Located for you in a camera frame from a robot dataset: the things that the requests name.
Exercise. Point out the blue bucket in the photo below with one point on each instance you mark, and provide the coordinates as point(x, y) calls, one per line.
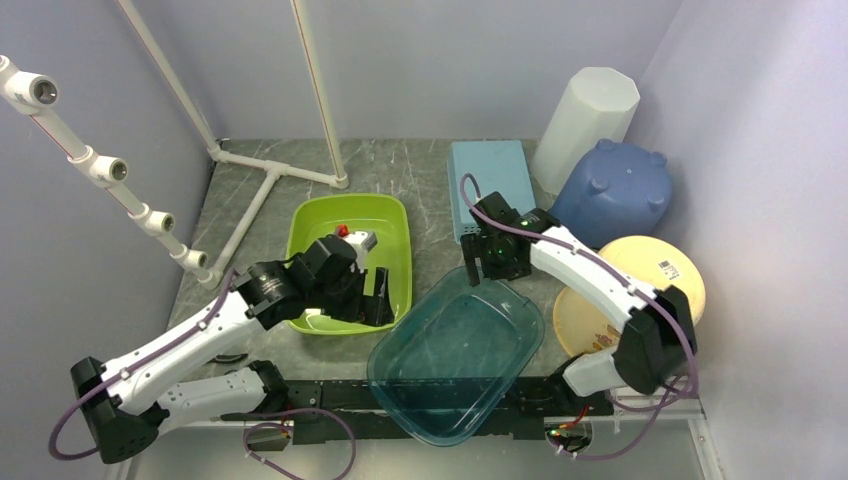
point(615, 190)

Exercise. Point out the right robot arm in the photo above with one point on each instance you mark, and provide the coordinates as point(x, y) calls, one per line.
point(657, 337)

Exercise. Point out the light blue perforated basket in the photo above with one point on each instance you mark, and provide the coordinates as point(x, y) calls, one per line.
point(497, 165)

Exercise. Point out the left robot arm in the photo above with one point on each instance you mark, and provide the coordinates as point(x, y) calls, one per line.
point(129, 401)

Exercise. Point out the dark green basket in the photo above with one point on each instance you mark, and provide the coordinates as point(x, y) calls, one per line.
point(442, 370)

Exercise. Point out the white octagonal bin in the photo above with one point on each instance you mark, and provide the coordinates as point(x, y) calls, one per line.
point(598, 103)

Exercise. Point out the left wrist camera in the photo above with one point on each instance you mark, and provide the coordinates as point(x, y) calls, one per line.
point(362, 241)

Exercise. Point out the lime green basket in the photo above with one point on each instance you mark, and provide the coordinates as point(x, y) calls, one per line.
point(382, 214)

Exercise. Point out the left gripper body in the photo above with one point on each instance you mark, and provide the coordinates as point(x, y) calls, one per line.
point(344, 300)

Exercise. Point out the black flat handle piece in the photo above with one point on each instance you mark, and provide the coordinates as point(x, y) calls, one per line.
point(228, 359)

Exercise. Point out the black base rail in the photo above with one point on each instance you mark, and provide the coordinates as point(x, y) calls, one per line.
point(531, 405)

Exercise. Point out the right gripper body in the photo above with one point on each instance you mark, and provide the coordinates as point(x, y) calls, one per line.
point(494, 264)

